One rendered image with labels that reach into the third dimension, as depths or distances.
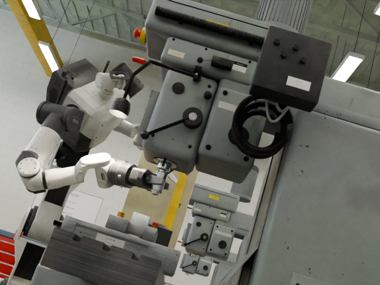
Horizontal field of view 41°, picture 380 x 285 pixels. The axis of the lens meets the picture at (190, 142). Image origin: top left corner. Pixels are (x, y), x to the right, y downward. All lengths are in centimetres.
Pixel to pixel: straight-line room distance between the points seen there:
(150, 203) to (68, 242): 244
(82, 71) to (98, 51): 998
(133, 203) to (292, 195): 207
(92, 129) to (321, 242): 105
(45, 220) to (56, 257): 124
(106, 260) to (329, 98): 106
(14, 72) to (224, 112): 1081
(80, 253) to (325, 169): 84
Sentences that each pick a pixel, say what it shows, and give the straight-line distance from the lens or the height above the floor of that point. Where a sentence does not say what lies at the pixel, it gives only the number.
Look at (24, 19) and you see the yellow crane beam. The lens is 989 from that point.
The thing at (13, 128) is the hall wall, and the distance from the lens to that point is 1183.
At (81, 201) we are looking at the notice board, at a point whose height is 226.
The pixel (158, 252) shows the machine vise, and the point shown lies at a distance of 147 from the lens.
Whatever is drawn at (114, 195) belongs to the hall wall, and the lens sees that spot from 1098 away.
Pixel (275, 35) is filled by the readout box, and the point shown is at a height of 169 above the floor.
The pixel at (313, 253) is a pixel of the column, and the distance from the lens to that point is 154.
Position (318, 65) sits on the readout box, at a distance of 156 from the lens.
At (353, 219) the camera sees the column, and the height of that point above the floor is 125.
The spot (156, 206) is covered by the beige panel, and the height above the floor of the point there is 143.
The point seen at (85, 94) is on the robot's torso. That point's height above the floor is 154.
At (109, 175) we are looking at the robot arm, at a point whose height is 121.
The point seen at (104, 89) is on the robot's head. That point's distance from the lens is 209.
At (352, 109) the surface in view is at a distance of 183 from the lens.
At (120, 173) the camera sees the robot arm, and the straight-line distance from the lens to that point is 178.
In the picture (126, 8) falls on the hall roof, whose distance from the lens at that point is 1098.
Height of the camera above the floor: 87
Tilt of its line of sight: 17 degrees up
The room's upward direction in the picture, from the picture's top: 18 degrees clockwise
